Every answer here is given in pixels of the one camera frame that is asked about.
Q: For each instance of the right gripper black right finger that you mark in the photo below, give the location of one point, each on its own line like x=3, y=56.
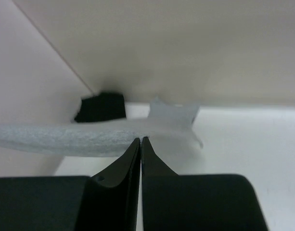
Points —
x=212, y=202

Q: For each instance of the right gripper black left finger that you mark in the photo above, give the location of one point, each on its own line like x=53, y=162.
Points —
x=106, y=201

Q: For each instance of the grey tank top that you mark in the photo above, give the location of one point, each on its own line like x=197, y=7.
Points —
x=104, y=139

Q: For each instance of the folded black tank top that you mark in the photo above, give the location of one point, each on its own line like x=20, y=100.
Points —
x=105, y=106

